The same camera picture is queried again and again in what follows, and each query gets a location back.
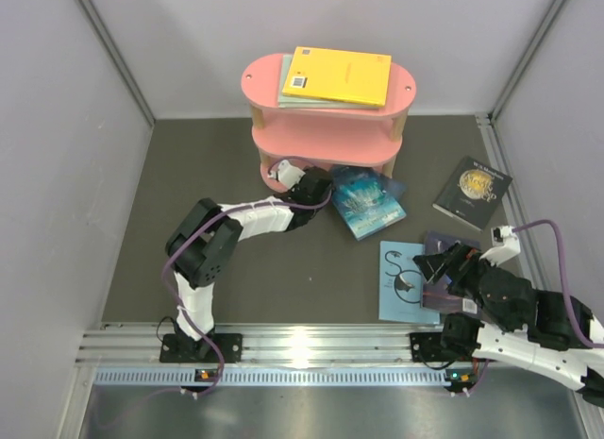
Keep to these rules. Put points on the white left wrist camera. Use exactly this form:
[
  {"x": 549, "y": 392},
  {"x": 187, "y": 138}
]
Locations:
[{"x": 285, "y": 173}]

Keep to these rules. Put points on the purple blue cover book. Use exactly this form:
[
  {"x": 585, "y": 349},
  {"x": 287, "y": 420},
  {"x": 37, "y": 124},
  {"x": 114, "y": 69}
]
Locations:
[{"x": 436, "y": 298}]

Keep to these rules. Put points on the yellow book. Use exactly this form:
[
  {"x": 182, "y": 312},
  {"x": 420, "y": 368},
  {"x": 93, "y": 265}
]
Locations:
[{"x": 338, "y": 75}]

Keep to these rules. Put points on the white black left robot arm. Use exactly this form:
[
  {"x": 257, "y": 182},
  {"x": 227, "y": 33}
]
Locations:
[{"x": 199, "y": 250}]

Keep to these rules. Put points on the dark navy hardcover book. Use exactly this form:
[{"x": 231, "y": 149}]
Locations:
[{"x": 364, "y": 178}]

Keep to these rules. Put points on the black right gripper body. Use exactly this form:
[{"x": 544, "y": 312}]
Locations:
[{"x": 469, "y": 267}]

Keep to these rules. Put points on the aluminium mounting rail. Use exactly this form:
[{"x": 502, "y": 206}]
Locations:
[{"x": 289, "y": 346}]

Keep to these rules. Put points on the grey-green book with black circle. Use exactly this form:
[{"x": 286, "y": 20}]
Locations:
[{"x": 293, "y": 102}]

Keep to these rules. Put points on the light blue thin book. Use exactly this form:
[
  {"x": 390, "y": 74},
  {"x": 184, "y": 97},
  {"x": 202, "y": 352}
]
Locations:
[{"x": 401, "y": 285}]

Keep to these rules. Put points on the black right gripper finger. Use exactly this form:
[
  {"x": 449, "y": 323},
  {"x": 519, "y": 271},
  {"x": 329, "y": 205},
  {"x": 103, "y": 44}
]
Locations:
[
  {"x": 441, "y": 281},
  {"x": 434, "y": 267}
]

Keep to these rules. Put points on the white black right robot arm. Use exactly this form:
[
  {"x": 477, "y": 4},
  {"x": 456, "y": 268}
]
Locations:
[{"x": 543, "y": 332}]

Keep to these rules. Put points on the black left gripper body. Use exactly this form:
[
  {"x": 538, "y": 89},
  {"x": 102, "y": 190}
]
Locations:
[{"x": 327, "y": 193}]

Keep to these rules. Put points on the perforated grey cable duct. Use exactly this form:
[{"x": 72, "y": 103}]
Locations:
[{"x": 278, "y": 377}]

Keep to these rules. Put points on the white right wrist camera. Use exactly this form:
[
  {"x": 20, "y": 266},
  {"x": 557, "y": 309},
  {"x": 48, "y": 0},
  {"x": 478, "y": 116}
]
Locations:
[{"x": 505, "y": 246}]

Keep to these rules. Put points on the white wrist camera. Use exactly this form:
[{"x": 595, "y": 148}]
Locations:
[
  {"x": 505, "y": 246},
  {"x": 285, "y": 173}
]

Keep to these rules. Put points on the black book with gold moon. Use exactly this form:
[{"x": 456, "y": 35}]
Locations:
[{"x": 473, "y": 193}]

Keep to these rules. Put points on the pink three-tier shelf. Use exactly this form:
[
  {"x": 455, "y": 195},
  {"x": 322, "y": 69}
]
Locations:
[{"x": 325, "y": 137}]

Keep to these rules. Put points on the teal ocean cover book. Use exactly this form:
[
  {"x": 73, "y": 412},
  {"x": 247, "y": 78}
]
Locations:
[{"x": 366, "y": 211}]

